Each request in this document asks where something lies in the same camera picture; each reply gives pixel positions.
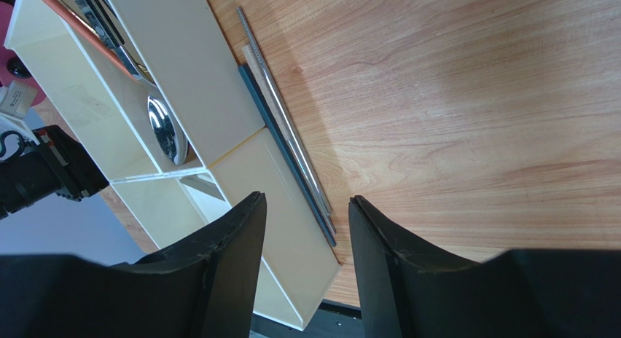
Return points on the silver chopstick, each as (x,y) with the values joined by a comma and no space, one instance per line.
(249,33)

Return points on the orange spoon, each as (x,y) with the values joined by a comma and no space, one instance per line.
(66,13)

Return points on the silver table knife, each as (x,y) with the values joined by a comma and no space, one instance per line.
(202,185)

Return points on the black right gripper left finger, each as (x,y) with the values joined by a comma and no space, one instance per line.
(203,285)

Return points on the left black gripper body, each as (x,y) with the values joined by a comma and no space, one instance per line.
(54,163)

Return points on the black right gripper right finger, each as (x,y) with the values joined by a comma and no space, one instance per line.
(409,287)

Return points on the black pink drawer box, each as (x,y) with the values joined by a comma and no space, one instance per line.
(12,67)

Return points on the white divided utensil tray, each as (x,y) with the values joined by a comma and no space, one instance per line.
(181,44)

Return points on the large silver spoon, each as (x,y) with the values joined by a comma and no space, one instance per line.
(165,126)

